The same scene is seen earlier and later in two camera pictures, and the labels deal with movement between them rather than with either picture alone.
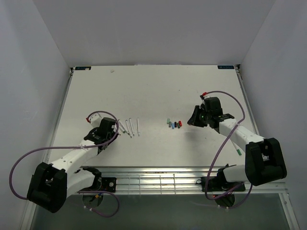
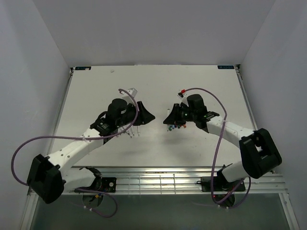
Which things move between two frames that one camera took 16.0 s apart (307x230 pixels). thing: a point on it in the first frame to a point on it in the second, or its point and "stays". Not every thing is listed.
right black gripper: x=194 y=120 to x=174 y=115
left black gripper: x=112 y=134 to x=144 y=117
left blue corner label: x=83 y=68 stays
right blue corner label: x=225 y=66 stays
